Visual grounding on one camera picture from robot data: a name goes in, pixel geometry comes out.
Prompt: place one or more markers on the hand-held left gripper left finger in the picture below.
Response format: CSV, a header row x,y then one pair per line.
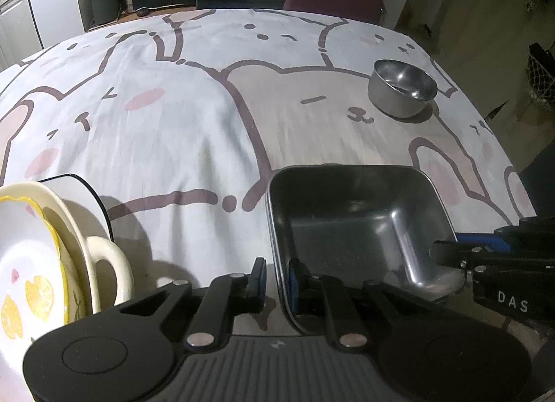
x,y
259,285

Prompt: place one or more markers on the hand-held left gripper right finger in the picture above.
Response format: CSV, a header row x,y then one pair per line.
x,y
299,293

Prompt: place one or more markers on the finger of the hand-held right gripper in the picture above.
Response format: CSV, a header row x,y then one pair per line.
x,y
455,252
481,241

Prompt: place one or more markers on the rectangular steel tray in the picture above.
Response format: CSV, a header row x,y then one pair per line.
x,y
446,296

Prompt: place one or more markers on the white plate with black rim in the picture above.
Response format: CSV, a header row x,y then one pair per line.
x,y
73,188

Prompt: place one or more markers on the white bowl with lemon print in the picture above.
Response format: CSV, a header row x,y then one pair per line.
x,y
26,263

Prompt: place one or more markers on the round steel bowl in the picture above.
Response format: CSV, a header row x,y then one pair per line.
x,y
390,94

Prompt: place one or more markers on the bear printed tablecloth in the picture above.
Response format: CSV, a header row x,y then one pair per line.
x,y
173,124

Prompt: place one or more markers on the black computer mouse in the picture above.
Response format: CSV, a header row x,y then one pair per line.
x,y
142,12

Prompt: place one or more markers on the wooden low bench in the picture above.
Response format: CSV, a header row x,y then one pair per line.
x,y
125,18

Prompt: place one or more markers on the grey trash bin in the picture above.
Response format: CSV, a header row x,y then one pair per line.
x,y
104,7

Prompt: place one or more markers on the white kitchen cabinet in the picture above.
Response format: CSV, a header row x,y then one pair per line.
x,y
17,25

